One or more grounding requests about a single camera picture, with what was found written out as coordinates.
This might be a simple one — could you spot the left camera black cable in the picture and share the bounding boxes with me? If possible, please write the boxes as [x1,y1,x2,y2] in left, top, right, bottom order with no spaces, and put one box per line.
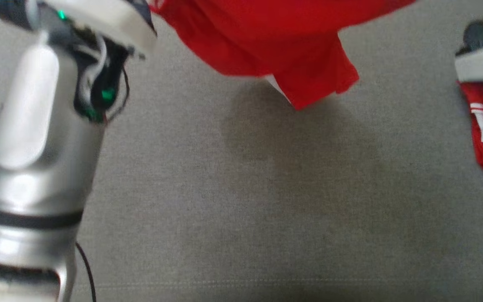
[75,242,98,302]

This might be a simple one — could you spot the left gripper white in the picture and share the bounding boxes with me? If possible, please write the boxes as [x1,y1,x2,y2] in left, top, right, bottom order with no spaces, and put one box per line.
[44,0,157,122]

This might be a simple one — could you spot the grey fabric sofa seat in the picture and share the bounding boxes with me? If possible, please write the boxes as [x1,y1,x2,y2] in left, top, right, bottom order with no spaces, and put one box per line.
[0,0,483,302]

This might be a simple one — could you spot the red shorts white stripe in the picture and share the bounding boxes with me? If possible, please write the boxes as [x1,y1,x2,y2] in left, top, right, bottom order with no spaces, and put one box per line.
[149,0,416,111]

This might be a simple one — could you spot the red jersey white sleeves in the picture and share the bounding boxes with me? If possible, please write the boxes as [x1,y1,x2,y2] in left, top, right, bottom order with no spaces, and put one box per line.
[457,81,483,173]

